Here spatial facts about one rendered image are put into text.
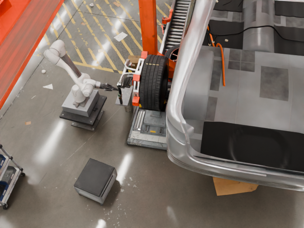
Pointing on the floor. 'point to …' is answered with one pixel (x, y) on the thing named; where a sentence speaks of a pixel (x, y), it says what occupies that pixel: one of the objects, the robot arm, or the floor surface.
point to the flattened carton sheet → (232, 186)
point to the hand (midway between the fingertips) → (116, 89)
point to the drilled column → (129, 106)
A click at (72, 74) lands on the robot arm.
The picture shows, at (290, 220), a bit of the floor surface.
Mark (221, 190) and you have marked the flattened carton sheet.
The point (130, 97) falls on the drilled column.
